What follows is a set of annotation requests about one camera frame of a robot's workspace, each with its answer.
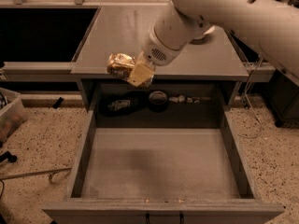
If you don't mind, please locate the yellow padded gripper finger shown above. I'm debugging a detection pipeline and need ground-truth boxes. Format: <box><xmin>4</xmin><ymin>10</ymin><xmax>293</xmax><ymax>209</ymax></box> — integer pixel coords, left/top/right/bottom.
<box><xmin>128</xmin><ymin>52</ymin><xmax>155</xmax><ymax>87</ymax></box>

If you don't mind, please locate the crushed orange soda can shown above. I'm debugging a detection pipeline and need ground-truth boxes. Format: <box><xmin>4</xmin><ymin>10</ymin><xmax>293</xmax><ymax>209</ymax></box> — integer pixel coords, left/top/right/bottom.
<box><xmin>107</xmin><ymin>53</ymin><xmax>135</xmax><ymax>80</ymax></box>

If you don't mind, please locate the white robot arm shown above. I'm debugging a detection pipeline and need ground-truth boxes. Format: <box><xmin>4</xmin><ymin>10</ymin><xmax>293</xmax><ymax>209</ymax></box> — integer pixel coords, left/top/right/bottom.
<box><xmin>135</xmin><ymin>0</ymin><xmax>299</xmax><ymax>83</ymax></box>

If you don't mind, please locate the grey cabinet counter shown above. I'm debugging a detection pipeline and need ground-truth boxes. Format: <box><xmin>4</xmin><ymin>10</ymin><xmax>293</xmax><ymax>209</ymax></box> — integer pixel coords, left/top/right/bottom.
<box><xmin>70</xmin><ymin>5</ymin><xmax>249</xmax><ymax>112</ymax></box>

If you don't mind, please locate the grey open top drawer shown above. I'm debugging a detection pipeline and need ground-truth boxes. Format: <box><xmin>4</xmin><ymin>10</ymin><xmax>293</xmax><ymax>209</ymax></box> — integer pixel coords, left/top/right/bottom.
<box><xmin>42</xmin><ymin>113</ymin><xmax>284</xmax><ymax>224</ymax></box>

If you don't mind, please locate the black pouch with label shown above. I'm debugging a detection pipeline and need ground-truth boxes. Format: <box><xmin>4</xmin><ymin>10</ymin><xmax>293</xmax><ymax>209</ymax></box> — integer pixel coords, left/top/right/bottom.
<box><xmin>99</xmin><ymin>91</ymin><xmax>147</xmax><ymax>117</ymax></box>

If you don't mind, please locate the round black tape roll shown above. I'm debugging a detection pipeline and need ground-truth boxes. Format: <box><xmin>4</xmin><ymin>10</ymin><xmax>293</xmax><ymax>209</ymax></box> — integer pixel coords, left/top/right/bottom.
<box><xmin>149</xmin><ymin>91</ymin><xmax>168</xmax><ymax>112</ymax></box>

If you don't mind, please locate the white paper bowl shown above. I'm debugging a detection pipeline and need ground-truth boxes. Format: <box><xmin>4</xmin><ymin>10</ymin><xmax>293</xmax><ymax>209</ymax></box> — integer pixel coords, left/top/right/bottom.
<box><xmin>198</xmin><ymin>25</ymin><xmax>216</xmax><ymax>40</ymax></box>

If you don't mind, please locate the metal rod on floor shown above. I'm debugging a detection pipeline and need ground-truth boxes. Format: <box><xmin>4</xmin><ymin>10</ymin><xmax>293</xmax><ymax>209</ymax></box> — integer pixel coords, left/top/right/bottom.
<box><xmin>0</xmin><ymin>167</ymin><xmax>72</xmax><ymax>183</ymax></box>

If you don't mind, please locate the clear plastic storage bin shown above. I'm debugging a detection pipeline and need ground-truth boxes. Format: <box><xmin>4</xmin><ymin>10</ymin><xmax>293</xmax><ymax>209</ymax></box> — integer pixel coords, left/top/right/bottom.
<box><xmin>0</xmin><ymin>88</ymin><xmax>28</xmax><ymax>143</ymax></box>

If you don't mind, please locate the grey side rail left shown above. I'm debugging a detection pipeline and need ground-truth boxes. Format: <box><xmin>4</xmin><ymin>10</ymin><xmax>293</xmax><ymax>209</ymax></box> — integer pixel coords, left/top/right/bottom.
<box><xmin>0</xmin><ymin>62</ymin><xmax>76</xmax><ymax>82</ymax></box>

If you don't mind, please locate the black drawer handle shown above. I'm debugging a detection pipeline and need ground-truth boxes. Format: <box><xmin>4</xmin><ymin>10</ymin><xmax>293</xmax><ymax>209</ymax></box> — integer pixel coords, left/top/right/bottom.
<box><xmin>145</xmin><ymin>214</ymin><xmax>184</xmax><ymax>224</ymax></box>

